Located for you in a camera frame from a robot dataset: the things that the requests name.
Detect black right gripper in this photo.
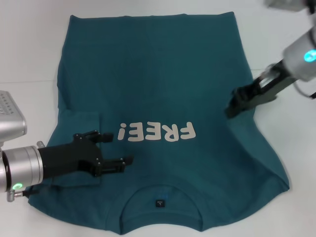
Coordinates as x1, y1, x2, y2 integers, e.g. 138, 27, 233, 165
224, 58, 297, 119

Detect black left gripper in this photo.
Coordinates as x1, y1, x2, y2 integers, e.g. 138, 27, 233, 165
38, 129, 136, 179

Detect teal FREE print t-shirt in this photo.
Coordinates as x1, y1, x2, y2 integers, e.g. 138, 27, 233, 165
28, 11, 290, 236

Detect right arm connector cable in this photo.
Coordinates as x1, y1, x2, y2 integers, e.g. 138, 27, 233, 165
293, 79, 316, 100

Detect arm connector cable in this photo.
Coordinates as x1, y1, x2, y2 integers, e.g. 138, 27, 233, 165
293, 79, 316, 100
6, 187, 40, 203

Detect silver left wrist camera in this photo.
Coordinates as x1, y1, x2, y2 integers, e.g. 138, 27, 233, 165
0, 90, 28, 147

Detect left arm connector cable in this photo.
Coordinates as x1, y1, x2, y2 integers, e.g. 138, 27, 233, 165
6, 187, 40, 203

